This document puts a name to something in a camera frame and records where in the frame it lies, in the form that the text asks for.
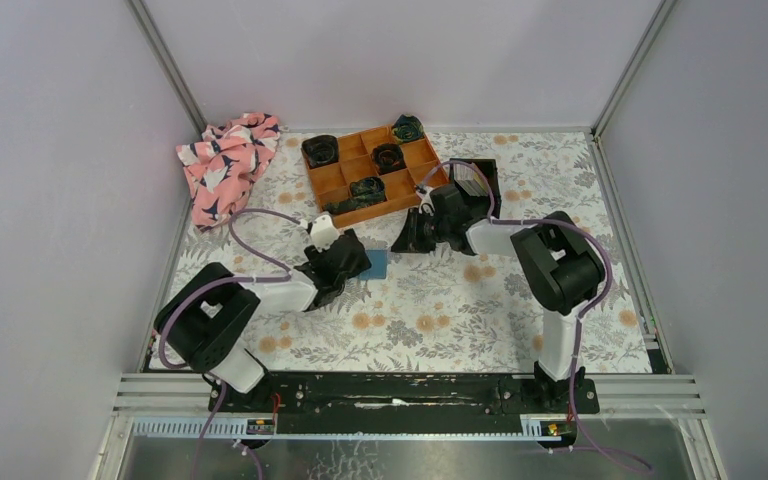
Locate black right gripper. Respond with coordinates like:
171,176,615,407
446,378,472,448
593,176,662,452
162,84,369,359
390,208,450,255

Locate blue leather card holder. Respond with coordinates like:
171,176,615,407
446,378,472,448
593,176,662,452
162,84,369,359
359,250,388,280

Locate wooden compartment tray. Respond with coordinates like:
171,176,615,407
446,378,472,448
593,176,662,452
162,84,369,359
301,126,449,227

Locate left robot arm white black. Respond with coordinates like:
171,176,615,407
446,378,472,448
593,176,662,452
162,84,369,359
154,229,372,411

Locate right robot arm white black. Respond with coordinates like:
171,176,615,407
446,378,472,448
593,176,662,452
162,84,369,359
391,184,611,412

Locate black card box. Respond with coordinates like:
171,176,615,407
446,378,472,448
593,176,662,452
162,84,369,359
446,158,502,218

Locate stack of cards in box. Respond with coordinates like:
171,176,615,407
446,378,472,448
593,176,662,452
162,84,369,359
451,163,490,197

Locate rolled green tie front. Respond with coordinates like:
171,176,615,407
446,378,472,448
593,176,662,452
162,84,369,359
324,176,386,215

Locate rolled green tie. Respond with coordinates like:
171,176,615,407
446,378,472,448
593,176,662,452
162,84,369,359
324,176,386,215
390,114,425,144

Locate floral table mat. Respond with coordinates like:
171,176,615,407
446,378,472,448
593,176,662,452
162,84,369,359
167,132,651,373

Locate rolled dark tie centre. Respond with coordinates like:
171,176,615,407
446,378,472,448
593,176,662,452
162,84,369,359
371,143,406,175

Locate rolled dark tie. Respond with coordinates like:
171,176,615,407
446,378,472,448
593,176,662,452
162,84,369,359
301,134,339,169
371,143,406,175

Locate rolled green tie top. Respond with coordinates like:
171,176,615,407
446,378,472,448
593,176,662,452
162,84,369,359
390,114,425,144

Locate rolled dark tie far left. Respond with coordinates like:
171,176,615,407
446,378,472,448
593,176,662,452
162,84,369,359
301,134,339,169

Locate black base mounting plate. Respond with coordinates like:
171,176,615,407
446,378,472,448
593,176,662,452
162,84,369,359
208,371,600,435

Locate pink patterned cloth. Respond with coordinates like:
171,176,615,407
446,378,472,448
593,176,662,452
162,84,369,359
175,112,281,231

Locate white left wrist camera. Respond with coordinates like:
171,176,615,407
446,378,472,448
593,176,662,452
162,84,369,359
306,212,340,251

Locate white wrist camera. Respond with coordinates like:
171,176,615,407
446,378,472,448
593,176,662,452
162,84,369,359
306,212,340,251
416,185,435,215

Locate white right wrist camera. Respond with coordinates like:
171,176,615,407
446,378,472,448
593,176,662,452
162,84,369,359
416,185,435,215

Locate aluminium front rail frame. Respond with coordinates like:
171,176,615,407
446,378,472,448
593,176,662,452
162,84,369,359
88,371,728,479

